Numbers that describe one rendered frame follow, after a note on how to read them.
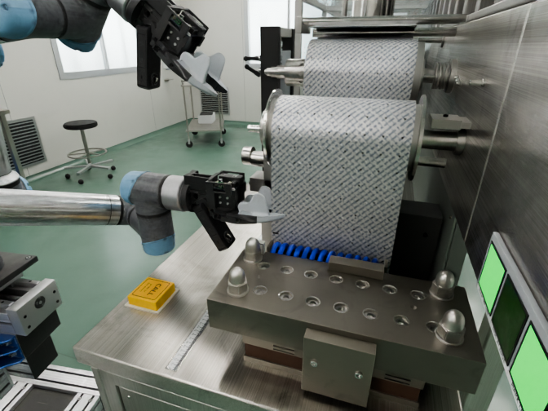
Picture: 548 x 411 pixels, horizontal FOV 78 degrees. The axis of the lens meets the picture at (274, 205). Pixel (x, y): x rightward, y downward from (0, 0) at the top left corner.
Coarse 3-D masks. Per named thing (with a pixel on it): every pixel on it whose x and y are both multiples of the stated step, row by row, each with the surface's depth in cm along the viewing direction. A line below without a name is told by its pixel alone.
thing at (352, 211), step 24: (288, 168) 62; (312, 168) 61; (336, 168) 60; (288, 192) 64; (312, 192) 63; (336, 192) 61; (360, 192) 60; (384, 192) 59; (288, 216) 67; (312, 216) 65; (336, 216) 63; (360, 216) 62; (384, 216) 60; (288, 240) 69; (312, 240) 67; (336, 240) 65; (360, 240) 64; (384, 240) 62
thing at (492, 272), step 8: (488, 256) 36; (496, 256) 34; (488, 264) 36; (496, 264) 34; (488, 272) 35; (496, 272) 33; (480, 280) 37; (488, 280) 35; (496, 280) 33; (488, 288) 35; (496, 288) 33; (488, 296) 34; (488, 304) 34
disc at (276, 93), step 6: (276, 90) 63; (270, 96) 61; (276, 96) 63; (270, 102) 60; (270, 108) 61; (264, 114) 60; (264, 120) 60; (264, 126) 60; (264, 132) 60; (264, 138) 60; (264, 144) 61; (264, 150) 62; (270, 156) 64; (270, 162) 65
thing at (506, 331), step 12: (504, 288) 31; (504, 300) 30; (516, 300) 28; (504, 312) 30; (516, 312) 28; (504, 324) 30; (516, 324) 27; (504, 336) 29; (516, 336) 27; (504, 348) 29
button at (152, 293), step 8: (144, 280) 76; (152, 280) 76; (160, 280) 76; (136, 288) 73; (144, 288) 73; (152, 288) 73; (160, 288) 73; (168, 288) 73; (128, 296) 71; (136, 296) 71; (144, 296) 71; (152, 296) 71; (160, 296) 71; (168, 296) 73; (136, 304) 71; (144, 304) 70; (152, 304) 70; (160, 304) 71
